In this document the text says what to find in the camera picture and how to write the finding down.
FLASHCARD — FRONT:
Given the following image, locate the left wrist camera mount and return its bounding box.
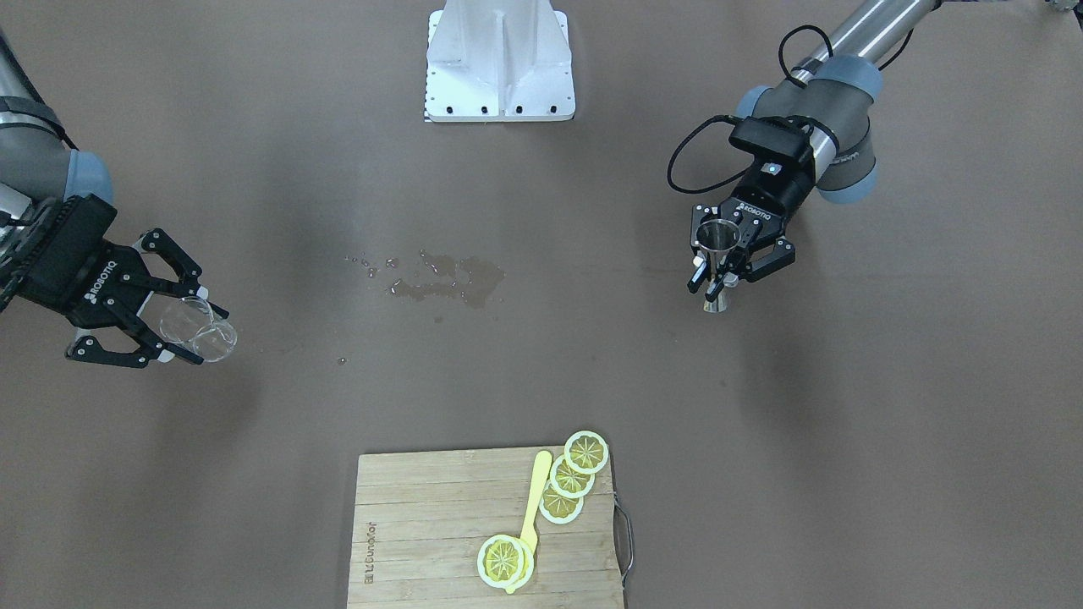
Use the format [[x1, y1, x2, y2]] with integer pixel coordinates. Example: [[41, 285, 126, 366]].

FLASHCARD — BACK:
[[728, 117, 815, 168]]

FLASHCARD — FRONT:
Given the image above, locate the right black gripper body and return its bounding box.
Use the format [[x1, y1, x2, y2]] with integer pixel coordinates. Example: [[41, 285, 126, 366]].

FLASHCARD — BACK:
[[3, 195, 151, 329]]

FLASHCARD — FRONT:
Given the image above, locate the steel measuring jigger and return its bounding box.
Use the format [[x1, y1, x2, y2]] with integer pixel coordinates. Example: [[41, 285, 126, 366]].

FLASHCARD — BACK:
[[695, 218, 739, 315]]

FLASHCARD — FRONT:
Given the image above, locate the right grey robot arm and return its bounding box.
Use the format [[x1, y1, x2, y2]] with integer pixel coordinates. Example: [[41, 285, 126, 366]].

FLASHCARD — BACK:
[[1, 40, 237, 370]]

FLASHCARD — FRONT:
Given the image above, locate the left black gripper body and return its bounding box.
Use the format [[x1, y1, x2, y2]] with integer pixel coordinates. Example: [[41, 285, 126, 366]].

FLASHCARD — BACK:
[[715, 165, 815, 255]]

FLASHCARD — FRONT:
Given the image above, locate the lemon slice on spoon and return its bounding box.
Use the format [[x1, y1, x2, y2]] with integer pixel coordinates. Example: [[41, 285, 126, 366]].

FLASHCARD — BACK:
[[477, 535, 535, 595]]

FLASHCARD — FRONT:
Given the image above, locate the bamboo cutting board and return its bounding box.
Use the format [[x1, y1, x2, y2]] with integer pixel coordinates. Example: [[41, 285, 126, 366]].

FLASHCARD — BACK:
[[345, 448, 628, 608]]

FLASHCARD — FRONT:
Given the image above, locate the yellow plastic spoon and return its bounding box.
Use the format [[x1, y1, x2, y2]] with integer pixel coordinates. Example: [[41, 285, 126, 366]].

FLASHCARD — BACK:
[[504, 448, 553, 595]]

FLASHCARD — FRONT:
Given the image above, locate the lemon slice front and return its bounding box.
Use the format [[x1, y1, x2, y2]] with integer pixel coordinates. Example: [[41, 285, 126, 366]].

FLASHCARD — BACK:
[[563, 431, 610, 475]]

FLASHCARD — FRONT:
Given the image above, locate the spilled liquid puddle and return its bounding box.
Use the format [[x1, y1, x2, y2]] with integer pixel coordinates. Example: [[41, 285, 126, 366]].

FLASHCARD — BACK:
[[339, 248, 509, 326]]

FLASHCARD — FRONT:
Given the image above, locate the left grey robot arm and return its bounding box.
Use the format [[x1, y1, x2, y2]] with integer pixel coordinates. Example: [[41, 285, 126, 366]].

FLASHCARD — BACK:
[[688, 1, 940, 313]]

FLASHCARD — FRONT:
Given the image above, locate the small clear glass beaker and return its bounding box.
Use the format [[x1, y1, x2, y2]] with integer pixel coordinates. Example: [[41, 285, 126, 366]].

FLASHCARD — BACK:
[[159, 297, 239, 363]]

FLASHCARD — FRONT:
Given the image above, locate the lemon slice middle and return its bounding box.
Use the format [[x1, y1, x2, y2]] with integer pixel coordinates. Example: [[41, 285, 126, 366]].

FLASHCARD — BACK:
[[549, 456, 596, 500]]

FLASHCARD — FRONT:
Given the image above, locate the lemon slice back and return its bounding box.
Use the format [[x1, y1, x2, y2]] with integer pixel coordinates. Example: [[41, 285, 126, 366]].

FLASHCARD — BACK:
[[539, 483, 585, 524]]

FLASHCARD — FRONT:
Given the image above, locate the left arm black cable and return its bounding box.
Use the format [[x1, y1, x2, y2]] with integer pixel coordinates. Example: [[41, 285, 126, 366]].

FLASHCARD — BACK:
[[667, 24, 915, 195]]

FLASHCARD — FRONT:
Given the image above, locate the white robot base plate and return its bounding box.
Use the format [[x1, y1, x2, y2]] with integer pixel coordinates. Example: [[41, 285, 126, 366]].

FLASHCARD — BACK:
[[423, 1, 576, 124]]

